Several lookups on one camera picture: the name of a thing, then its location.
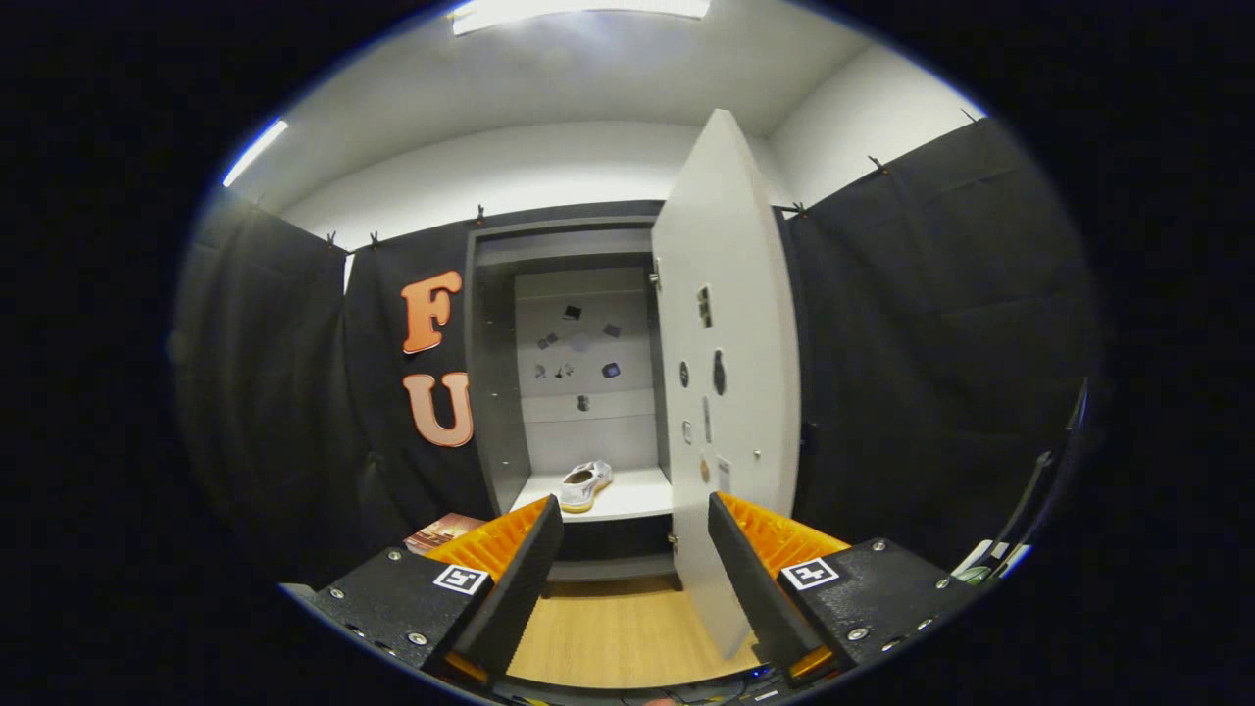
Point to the dark grey shoe cabinet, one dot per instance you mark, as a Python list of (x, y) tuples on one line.
[(490, 392)]

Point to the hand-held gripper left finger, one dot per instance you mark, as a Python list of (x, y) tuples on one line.
[(515, 598)]

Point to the ceiling light panel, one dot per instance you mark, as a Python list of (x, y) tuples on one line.
[(578, 12), (255, 152)]

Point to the black backdrop cloth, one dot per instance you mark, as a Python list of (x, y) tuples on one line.
[(931, 343)]

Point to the white canvas shoe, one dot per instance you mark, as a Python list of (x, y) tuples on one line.
[(586, 482)]

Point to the brown cover book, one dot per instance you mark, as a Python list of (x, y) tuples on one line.
[(441, 534)]

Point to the row of black cloth clips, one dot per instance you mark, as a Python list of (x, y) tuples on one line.
[(480, 214)]

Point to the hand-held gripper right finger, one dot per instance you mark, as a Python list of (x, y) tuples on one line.
[(750, 588)]

